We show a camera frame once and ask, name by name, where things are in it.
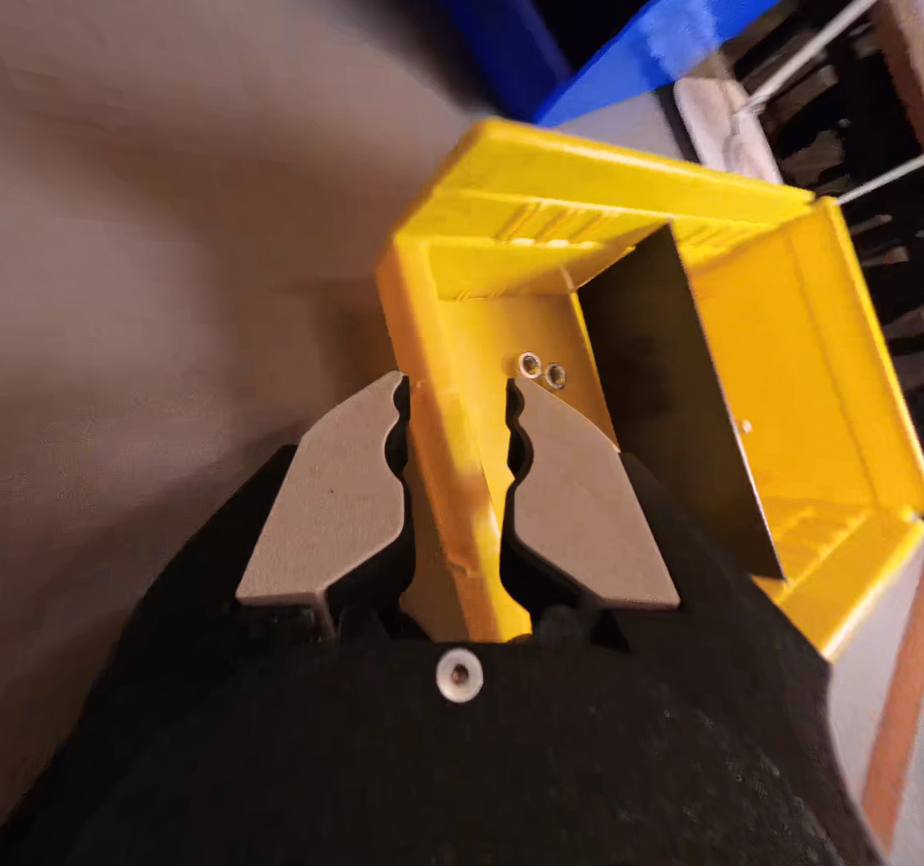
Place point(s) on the silver hex nut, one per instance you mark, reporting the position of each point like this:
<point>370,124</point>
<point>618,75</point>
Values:
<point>555,375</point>
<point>530,365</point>

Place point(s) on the blue plastic bin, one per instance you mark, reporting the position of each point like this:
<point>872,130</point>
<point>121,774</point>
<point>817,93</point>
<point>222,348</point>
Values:
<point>650,35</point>

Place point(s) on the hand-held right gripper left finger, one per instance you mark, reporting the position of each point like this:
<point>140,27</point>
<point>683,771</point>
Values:
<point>332,505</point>

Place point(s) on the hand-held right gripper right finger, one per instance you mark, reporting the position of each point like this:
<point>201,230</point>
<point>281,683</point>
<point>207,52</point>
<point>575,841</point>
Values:
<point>577,512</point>

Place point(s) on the yellow plastic bin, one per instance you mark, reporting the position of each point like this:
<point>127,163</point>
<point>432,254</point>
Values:
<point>505,288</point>

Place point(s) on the black bin divider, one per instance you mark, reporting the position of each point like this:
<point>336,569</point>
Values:
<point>671,389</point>

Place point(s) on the white document stand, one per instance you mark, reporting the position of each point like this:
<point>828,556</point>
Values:
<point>729,122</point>

